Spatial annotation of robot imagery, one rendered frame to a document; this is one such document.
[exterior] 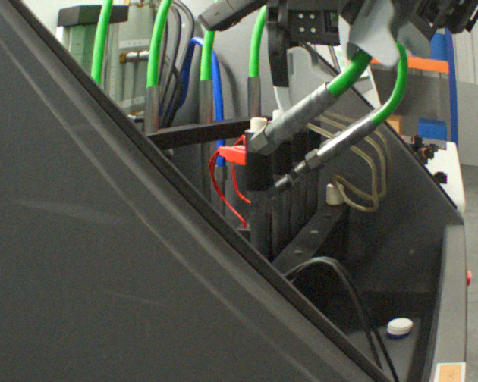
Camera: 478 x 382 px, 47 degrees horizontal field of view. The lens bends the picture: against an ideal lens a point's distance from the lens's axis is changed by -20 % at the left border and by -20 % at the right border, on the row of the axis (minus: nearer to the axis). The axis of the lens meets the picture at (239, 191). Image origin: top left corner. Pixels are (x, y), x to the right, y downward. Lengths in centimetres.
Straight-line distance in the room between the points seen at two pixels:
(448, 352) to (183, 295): 29
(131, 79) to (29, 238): 63
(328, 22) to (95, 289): 37
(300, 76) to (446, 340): 31
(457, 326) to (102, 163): 40
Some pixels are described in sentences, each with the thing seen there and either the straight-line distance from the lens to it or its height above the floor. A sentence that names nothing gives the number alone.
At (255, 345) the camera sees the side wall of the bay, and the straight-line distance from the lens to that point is 34.
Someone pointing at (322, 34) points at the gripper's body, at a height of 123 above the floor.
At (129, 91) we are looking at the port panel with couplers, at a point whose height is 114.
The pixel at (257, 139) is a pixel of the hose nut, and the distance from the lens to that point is 57.
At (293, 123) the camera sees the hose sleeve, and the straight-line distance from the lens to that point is 54.
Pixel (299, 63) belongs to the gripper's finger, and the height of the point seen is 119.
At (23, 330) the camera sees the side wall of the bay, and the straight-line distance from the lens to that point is 44.
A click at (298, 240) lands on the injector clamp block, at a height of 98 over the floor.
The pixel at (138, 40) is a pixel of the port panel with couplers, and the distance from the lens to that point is 101.
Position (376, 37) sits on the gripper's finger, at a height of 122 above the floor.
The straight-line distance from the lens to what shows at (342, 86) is 51.
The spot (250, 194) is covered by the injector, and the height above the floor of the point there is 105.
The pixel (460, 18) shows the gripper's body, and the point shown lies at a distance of 44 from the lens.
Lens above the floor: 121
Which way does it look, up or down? 13 degrees down
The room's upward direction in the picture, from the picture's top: straight up
